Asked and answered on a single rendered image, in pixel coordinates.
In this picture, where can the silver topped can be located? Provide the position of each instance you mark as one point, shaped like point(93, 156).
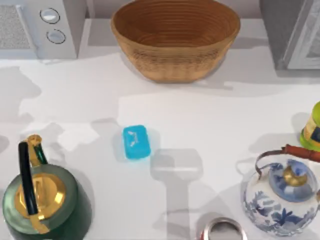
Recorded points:
point(222, 230)

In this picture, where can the woven wooden basket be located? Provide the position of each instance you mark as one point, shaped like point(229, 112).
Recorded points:
point(175, 47)

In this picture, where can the blue soap bar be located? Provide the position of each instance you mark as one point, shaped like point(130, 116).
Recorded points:
point(136, 141)

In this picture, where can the small microwave knob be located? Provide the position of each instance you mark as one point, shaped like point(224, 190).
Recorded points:
point(56, 36)

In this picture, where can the green and gold kettle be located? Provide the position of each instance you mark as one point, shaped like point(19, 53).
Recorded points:
point(45, 195)

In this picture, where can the pale microwave oven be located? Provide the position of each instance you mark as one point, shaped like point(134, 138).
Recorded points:
point(63, 27)

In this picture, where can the blue and white teapot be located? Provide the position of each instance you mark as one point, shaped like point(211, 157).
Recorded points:
point(280, 197)

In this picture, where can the large microwave knob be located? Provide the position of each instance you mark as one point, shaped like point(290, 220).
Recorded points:
point(49, 14)

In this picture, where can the grey cabinet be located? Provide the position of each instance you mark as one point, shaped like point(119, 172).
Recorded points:
point(290, 32)

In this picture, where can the green bottle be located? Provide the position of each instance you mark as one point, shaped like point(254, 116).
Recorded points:
point(312, 127)

